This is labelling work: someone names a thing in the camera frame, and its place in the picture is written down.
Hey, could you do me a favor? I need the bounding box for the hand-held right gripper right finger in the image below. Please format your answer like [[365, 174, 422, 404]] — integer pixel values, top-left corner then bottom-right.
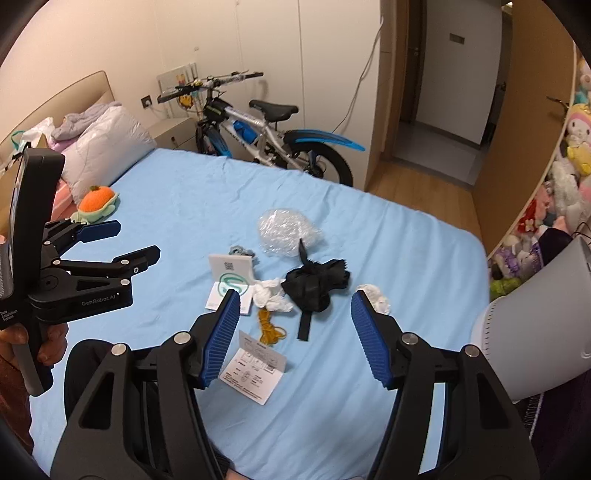
[[351, 290, 541, 480]]

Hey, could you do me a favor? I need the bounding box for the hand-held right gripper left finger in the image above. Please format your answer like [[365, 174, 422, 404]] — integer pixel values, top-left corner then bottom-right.
[[50, 290, 242, 480]]

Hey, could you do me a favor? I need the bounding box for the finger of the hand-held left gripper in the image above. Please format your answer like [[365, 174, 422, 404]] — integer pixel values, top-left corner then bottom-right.
[[42, 220, 122, 259], [46, 246, 161, 287]]

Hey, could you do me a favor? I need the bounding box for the white printed leaflet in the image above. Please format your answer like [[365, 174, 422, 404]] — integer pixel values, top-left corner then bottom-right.
[[218, 330, 288, 406]]

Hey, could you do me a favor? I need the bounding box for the yellow rubber band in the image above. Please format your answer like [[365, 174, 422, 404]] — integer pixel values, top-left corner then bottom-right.
[[256, 308, 288, 346]]

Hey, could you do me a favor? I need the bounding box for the white card green logo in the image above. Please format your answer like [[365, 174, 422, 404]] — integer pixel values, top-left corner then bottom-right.
[[204, 254, 254, 317]]

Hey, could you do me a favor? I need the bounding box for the black strap bundle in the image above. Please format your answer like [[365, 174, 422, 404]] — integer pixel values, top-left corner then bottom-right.
[[281, 239, 352, 343]]

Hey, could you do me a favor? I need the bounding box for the clear bubble wrap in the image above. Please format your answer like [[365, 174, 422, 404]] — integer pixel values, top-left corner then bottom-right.
[[257, 209, 324, 258]]

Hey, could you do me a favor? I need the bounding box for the grey round bin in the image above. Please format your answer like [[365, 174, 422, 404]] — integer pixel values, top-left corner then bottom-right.
[[468, 237, 591, 402]]

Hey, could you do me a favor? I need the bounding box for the person's left forearm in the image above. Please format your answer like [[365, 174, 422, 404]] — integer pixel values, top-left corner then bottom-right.
[[0, 344, 35, 457]]

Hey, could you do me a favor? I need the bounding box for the person's left hand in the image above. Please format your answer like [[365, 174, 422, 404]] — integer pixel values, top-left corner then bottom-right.
[[0, 322, 69, 367]]

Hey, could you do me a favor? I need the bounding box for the orange green plush turtle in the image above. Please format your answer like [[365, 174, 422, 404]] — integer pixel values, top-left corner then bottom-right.
[[70, 185, 122, 224]]

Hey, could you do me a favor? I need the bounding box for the pink striped pillow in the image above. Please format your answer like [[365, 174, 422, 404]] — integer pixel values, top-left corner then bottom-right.
[[51, 180, 77, 222]]

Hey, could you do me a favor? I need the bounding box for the light blue cloth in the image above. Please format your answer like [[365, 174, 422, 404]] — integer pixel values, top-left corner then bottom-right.
[[28, 147, 491, 480]]

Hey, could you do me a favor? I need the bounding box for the plastic-wrapped grey pillow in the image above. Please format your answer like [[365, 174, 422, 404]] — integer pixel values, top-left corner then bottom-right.
[[60, 105, 158, 192]]

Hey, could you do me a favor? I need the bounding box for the purple blanket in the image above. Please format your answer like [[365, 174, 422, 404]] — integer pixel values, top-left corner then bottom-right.
[[50, 102, 123, 141]]

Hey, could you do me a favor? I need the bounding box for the white plastic bag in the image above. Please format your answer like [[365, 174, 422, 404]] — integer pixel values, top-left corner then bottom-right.
[[21, 117, 56, 148]]

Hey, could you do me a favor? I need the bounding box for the beige nightstand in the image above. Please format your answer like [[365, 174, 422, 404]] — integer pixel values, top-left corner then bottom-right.
[[148, 117, 199, 152]]

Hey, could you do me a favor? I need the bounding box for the beige headboard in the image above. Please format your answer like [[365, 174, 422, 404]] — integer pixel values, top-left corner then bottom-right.
[[0, 70, 115, 153]]

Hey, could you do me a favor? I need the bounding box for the cartoon canvas painting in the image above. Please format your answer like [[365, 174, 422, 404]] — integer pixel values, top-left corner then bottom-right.
[[157, 62, 200, 121]]

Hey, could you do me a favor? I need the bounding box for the silver blue bicycle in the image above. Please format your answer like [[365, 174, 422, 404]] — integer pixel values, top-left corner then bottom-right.
[[157, 70, 366, 188]]

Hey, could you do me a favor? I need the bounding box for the light wooden door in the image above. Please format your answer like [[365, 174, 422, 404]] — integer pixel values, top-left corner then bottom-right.
[[471, 0, 578, 259]]

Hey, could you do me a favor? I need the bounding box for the dark wooden hallway door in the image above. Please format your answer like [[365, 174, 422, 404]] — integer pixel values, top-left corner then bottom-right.
[[399, 0, 423, 125]]

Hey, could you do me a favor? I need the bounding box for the pile of plush toys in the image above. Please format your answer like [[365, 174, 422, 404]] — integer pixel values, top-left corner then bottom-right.
[[489, 41, 591, 301]]

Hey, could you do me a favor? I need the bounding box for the white cable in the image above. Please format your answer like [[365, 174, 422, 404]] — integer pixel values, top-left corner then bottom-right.
[[332, 18, 385, 134]]

